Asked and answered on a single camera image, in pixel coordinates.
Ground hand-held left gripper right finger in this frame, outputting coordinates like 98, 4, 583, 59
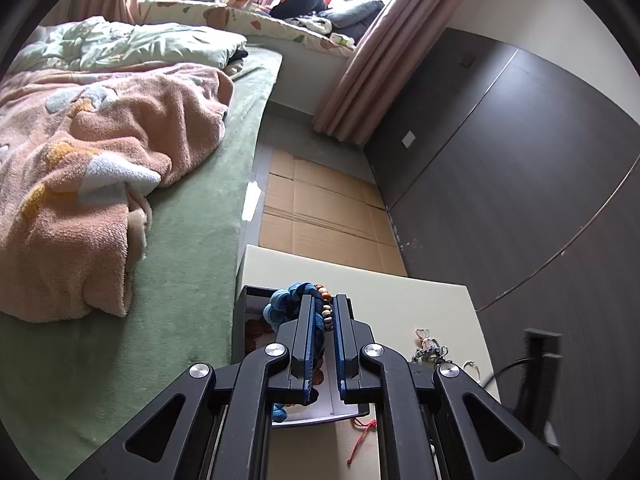
332, 294, 581, 480

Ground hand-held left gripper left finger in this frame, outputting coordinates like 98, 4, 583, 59
65, 294, 328, 480

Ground wooden bead bracelet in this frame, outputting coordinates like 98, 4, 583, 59
314, 284, 335, 333

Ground blue braided bracelet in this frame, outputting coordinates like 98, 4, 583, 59
262, 282, 323, 423

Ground black jewelry box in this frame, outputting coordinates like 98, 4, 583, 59
235, 285, 371, 428

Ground grey-blue bead bracelet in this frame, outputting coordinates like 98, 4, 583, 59
411, 342, 453, 365

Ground red string bracelet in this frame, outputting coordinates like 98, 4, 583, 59
347, 417, 377, 466

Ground flattened cardboard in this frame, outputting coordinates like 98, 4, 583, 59
260, 147, 408, 277

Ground bed with green sheet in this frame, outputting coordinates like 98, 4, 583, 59
0, 45, 286, 480

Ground white plastic sheet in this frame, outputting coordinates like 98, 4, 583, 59
242, 180, 263, 221

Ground pink fleece blanket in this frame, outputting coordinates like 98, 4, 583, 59
0, 62, 235, 322

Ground white patterned cloth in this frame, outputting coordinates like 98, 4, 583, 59
285, 14, 333, 35

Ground grey pillow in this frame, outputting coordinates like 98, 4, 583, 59
327, 0, 386, 28

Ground printed window seat cushion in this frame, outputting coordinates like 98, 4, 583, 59
137, 0, 357, 58

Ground black backpack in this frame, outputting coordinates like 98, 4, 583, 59
270, 0, 327, 18

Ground pale green floral duvet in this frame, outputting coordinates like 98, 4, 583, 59
7, 16, 248, 73

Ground black cable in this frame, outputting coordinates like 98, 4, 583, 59
482, 357, 528, 388

